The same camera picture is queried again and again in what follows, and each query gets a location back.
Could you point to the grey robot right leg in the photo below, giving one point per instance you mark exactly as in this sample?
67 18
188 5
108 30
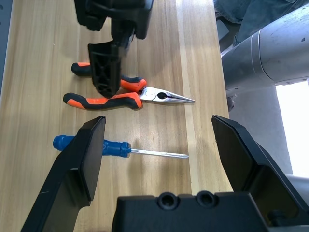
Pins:
277 48

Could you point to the orange black needle-nose pliers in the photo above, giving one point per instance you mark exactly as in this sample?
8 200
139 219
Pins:
154 95

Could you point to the grey pegboard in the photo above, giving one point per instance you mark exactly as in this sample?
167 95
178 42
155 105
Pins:
3 36

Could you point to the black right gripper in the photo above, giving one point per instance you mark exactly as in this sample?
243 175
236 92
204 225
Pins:
120 14

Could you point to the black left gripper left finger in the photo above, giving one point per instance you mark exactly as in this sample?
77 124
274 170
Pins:
72 164

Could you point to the blue jeans leg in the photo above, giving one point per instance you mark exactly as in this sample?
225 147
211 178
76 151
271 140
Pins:
241 14

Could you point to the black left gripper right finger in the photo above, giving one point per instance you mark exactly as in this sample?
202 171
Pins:
241 157

